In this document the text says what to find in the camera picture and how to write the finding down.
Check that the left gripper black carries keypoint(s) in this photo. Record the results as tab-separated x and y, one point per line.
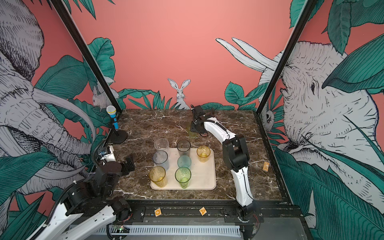
131	163

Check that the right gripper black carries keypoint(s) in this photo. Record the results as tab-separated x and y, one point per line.
193	127

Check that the green plastic glass short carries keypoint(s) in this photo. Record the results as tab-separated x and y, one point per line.
191	134

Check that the dark brown plastic glass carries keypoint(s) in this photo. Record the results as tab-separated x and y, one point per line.
184	147

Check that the yellow plastic glass front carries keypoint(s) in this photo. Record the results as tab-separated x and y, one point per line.
203	153

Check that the teal frosted glass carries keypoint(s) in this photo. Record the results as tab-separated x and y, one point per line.
184	162

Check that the clear plastic glass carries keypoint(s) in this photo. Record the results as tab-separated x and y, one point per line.
162	145

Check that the amber plastic glass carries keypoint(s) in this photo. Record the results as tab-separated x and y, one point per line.
158	176

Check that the blue grey plastic glass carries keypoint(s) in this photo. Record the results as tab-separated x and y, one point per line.
160	158

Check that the tall light green glass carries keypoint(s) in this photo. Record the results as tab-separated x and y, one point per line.
183	176

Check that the beige square tray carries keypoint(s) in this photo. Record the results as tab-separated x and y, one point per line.
203	173

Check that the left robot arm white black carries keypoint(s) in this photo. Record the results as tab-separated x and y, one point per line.
82	208

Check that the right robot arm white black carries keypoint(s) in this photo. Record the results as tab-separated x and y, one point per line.
235	156

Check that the toy microphone on stand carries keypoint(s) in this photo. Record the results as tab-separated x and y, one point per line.
117	136

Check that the small wooden block right edge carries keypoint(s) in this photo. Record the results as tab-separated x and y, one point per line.
266	166

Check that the black front rail base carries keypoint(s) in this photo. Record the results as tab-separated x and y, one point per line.
226	209

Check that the right black frame post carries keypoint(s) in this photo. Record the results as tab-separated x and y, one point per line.
297	31

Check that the black frame post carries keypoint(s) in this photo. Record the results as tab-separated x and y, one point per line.
297	31
84	49

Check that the left black frame post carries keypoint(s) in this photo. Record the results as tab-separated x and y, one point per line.
84	49

